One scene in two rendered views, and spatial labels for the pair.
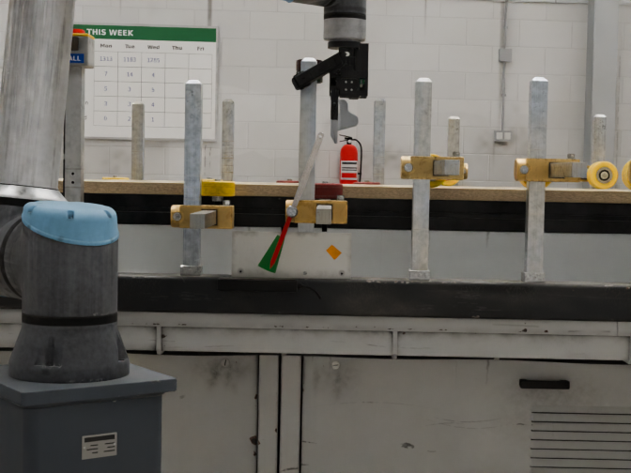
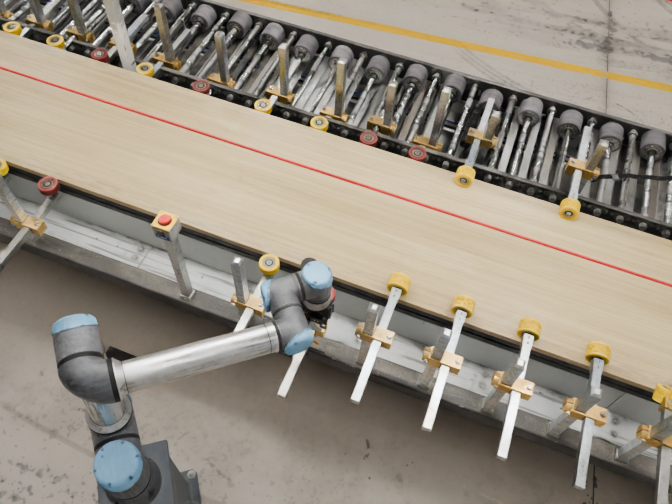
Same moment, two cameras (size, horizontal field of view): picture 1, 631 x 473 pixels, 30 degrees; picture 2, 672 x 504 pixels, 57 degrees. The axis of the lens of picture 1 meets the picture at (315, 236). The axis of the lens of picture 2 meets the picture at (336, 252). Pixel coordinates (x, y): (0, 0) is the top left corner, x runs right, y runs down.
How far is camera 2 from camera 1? 2.59 m
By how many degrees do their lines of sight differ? 55
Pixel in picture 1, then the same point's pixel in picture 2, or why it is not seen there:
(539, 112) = (441, 346)
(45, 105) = (101, 409)
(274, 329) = not seen: hidden behind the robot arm
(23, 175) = (100, 423)
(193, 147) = (239, 285)
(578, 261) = (474, 347)
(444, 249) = (398, 317)
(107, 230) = (130, 483)
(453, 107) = not seen: outside the picture
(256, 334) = not seen: hidden behind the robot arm
